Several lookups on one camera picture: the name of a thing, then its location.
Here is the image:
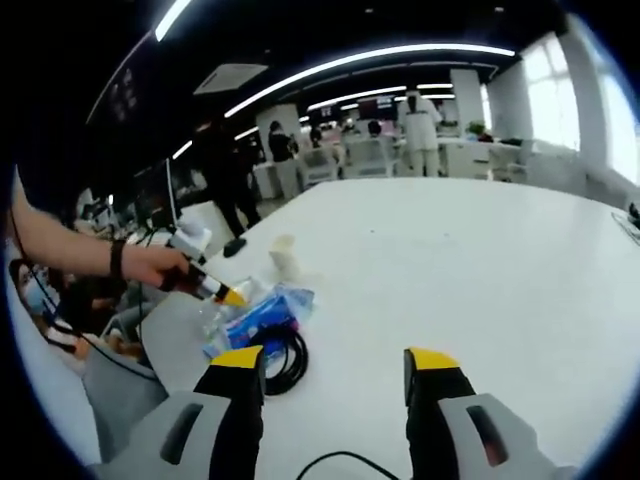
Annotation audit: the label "blue tissue packet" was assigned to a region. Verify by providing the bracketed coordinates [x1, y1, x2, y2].
[202, 287, 306, 361]

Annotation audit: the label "ceiling air conditioner vent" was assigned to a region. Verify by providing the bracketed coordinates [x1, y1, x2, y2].
[192, 63, 269, 97]

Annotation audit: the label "long ceiling light strip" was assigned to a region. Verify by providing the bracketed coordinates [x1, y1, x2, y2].
[223, 43, 516, 119]

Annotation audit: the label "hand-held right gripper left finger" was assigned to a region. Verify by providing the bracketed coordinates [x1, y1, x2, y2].
[92, 344, 266, 480]

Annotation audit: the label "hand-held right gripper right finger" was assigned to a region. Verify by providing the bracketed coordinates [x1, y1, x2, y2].
[403, 346, 576, 480]

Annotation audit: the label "dark tangled object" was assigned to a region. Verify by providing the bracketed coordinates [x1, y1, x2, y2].
[612, 201, 640, 246]

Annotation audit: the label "white tabletop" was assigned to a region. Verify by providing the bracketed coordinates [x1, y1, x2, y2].
[142, 178, 640, 480]

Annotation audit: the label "person's left hand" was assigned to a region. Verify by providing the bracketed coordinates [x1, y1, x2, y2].
[123, 244, 202, 300]

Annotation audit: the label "person's grey trousers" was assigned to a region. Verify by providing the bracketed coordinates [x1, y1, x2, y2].
[82, 344, 171, 464]

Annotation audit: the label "thin black cable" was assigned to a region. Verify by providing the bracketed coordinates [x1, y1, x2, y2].
[294, 450, 401, 480]

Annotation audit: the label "white mesh office chair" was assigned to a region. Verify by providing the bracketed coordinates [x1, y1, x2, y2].
[302, 149, 336, 189]
[344, 139, 399, 179]

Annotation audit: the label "black wristband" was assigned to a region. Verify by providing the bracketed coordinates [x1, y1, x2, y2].
[108, 238, 127, 279]

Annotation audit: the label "clear plastic water bottle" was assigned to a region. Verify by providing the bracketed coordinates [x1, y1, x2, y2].
[193, 277, 266, 341]

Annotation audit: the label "white paper cups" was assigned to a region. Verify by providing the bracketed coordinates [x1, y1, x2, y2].
[268, 232, 326, 285]

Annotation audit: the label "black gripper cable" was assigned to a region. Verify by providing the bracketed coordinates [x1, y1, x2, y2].
[9, 209, 161, 382]

